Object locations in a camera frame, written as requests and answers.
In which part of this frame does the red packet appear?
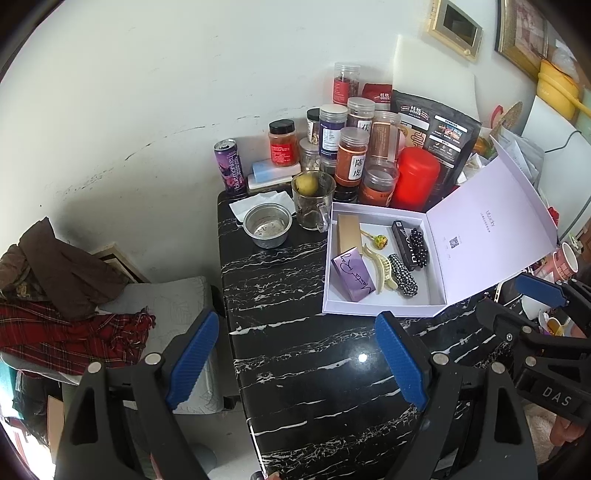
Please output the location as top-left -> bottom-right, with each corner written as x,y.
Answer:
361,83 -> 393,114

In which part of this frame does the orange peel jar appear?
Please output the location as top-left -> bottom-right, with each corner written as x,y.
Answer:
335,127 -> 370,188

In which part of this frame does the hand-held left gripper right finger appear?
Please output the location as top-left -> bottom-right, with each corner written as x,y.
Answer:
375,311 -> 539,480

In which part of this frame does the flat white box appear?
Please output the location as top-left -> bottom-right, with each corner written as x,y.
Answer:
247,173 -> 301,192

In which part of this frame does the framed picture leaning on wall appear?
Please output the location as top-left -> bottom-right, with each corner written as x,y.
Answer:
90,244 -> 151,284

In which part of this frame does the black stand-up pouch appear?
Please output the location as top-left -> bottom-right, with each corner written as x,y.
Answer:
392,90 -> 482,197

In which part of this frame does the black polka dot hair tie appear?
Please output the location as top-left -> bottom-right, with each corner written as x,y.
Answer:
409,227 -> 429,268

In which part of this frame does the pink gold rectangular box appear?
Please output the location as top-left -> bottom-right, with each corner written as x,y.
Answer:
337,215 -> 370,259

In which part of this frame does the tall brown label jar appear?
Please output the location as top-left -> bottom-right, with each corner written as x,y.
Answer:
370,111 -> 402,162

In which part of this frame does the nut jar with dark lid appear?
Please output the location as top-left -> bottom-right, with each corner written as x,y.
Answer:
305,107 -> 321,144

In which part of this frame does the gold framed wall panel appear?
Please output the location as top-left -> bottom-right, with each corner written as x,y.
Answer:
427,0 -> 484,61

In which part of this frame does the metal bowl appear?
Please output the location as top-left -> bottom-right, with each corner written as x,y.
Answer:
238,203 -> 296,250

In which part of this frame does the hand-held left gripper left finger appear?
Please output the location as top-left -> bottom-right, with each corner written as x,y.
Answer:
54,310 -> 220,480

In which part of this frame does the black white gingham scrunchie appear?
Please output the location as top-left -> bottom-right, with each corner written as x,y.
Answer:
387,253 -> 419,296

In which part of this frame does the small clear glass jar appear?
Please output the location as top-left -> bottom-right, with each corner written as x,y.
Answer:
299,137 -> 322,174

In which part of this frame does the black slim box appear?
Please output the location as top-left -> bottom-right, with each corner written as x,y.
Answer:
392,220 -> 422,272

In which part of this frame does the white tissue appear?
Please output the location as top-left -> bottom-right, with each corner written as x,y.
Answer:
229,190 -> 294,220

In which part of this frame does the white foam board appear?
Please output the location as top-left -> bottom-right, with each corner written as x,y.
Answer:
392,34 -> 476,121

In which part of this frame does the yellow plastic basin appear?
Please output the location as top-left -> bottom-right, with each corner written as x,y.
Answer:
538,60 -> 581,118

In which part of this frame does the blue label jar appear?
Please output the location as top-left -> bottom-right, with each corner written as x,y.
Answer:
318,104 -> 349,160

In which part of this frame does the cream hair claw clip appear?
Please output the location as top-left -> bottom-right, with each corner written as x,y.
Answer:
361,243 -> 399,294

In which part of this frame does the purple drink can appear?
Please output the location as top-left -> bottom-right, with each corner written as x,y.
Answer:
213,138 -> 245,198

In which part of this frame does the woven straw fan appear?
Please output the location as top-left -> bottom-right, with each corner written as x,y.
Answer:
496,102 -> 524,134

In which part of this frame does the brown jar with clear lid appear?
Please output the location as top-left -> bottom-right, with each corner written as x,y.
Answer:
347,97 -> 376,134

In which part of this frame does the pile of clothes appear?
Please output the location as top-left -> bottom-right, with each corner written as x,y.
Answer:
0,364 -> 51,444

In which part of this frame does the red jar with black lid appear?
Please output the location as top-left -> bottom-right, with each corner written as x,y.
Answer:
269,119 -> 296,167

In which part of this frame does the light blue box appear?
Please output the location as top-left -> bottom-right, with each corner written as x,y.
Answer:
252,158 -> 303,182

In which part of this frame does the red plaid blanket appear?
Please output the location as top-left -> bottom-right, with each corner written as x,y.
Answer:
0,300 -> 157,372

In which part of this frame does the tall jar of red berries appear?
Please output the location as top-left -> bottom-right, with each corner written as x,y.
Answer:
332,62 -> 361,107

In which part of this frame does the dark framed picture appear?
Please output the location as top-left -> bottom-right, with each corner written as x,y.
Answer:
495,0 -> 550,77

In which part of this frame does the purple cosmetics box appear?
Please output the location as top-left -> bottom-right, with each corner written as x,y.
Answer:
331,247 -> 375,303

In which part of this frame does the cardboard piece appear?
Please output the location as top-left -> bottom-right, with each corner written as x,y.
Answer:
44,394 -> 65,455

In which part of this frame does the short orange jar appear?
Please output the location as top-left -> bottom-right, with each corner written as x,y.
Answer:
359,164 -> 400,207

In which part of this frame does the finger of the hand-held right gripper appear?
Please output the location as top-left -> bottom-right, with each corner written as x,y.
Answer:
475,299 -> 555,370
515,273 -> 591,337

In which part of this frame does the green lollipop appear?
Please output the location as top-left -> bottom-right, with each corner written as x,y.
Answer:
360,229 -> 389,250

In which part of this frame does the clear glass mug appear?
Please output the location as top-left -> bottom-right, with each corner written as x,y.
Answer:
292,171 -> 337,232

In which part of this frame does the white hinged gift box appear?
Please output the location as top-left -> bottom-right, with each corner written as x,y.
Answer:
322,136 -> 561,318

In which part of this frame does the brown cloth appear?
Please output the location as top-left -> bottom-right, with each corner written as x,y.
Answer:
0,218 -> 130,321

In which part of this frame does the red canister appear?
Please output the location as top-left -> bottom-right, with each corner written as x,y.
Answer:
392,147 -> 441,212

